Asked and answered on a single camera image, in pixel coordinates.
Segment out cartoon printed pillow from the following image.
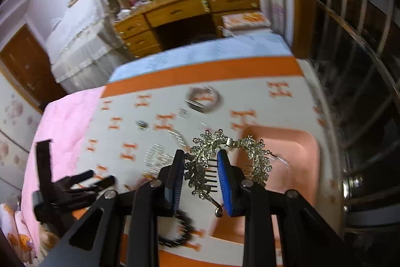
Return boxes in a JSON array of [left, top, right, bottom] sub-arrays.
[[0, 203, 36, 265]]

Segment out pink plastic tray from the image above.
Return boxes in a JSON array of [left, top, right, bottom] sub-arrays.
[[212, 126, 321, 245]]

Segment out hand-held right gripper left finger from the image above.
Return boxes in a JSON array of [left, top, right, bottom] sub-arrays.
[[39, 150, 186, 267]]

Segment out light blue bed sheet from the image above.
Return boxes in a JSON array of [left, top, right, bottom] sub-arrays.
[[108, 32, 294, 83]]

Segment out wooden desk with drawers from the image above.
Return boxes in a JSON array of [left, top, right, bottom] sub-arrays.
[[114, 0, 260, 59]]

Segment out clear plastic hair comb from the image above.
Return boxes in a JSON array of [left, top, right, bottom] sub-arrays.
[[142, 129, 186, 181]]

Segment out black beaded bracelet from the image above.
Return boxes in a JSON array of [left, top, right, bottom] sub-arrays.
[[158, 212, 195, 247]]

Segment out rhinestone leaf hair comb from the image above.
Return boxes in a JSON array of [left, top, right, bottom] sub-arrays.
[[183, 129, 272, 217]]

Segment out white cloth furniture cover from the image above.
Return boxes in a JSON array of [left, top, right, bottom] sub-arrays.
[[47, 0, 129, 94]]

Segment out wooden window frame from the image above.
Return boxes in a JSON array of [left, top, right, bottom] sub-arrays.
[[289, 0, 317, 59]]

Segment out silver bangle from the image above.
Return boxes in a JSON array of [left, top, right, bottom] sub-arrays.
[[185, 86, 223, 114]]

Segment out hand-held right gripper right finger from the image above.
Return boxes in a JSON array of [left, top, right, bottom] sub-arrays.
[[217, 150, 355, 267]]

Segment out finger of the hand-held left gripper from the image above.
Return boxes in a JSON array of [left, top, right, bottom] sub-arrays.
[[35, 139, 54, 194], [58, 169, 116, 196]]

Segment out brown wooden door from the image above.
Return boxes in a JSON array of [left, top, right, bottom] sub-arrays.
[[0, 25, 68, 113]]

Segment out metal window grille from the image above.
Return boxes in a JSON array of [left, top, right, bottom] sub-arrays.
[[312, 0, 400, 255]]

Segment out pink blanket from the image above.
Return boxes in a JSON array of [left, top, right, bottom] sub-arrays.
[[20, 87, 107, 258]]

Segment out orange and white printed blanket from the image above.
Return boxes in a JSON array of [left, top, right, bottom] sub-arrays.
[[84, 56, 341, 267]]

